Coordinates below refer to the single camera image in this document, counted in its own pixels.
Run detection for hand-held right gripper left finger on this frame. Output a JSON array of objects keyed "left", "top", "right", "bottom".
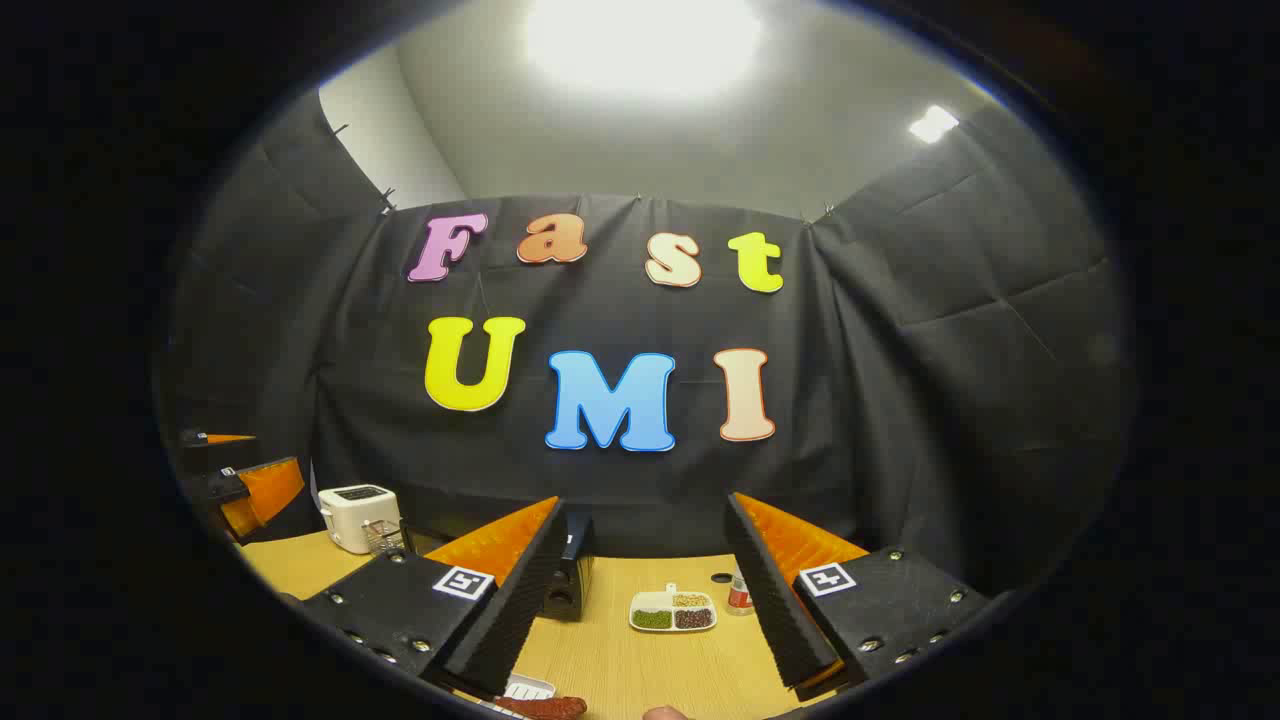
[{"left": 300, "top": 497, "right": 567, "bottom": 699}]

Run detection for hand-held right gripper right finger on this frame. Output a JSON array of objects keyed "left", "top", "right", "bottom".
[{"left": 725, "top": 492, "right": 991, "bottom": 691}]

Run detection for black electric oven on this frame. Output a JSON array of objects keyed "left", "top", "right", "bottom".
[{"left": 540, "top": 512, "right": 596, "bottom": 623}]

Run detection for red sausage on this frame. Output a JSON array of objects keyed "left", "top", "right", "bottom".
[{"left": 490, "top": 695, "right": 588, "bottom": 720}]

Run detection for white divided plate with beans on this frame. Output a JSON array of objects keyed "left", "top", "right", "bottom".
[{"left": 629, "top": 583, "right": 718, "bottom": 633}]

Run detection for white toaster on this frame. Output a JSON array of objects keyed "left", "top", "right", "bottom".
[{"left": 318, "top": 484, "right": 403, "bottom": 555}]

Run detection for clear glass jar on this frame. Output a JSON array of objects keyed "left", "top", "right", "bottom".
[{"left": 362, "top": 518, "right": 411, "bottom": 558}]

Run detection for black backdrop cloth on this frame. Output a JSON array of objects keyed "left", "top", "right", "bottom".
[{"left": 155, "top": 85, "right": 1136, "bottom": 601}]

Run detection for small ceiling light panel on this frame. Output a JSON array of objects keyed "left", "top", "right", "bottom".
[{"left": 908, "top": 104, "right": 959, "bottom": 144}]

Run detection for large ceiling light panel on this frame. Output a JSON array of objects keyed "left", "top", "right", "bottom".
[{"left": 525, "top": 0, "right": 763, "bottom": 96}]

